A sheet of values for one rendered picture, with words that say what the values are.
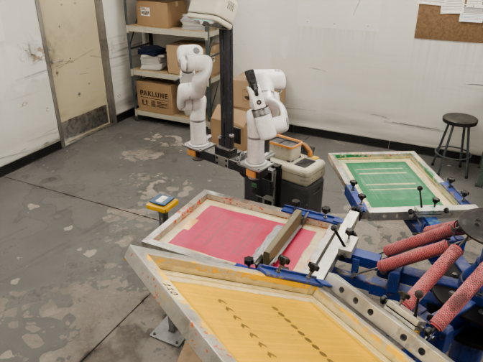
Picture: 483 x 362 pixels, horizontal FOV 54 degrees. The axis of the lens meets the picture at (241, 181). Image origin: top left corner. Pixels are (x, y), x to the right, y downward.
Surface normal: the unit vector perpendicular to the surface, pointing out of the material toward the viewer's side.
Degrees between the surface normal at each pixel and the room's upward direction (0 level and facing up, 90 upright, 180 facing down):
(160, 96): 90
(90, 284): 0
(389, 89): 90
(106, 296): 0
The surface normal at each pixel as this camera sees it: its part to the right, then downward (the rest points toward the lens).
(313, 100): -0.44, 0.41
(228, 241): 0.00, -0.89
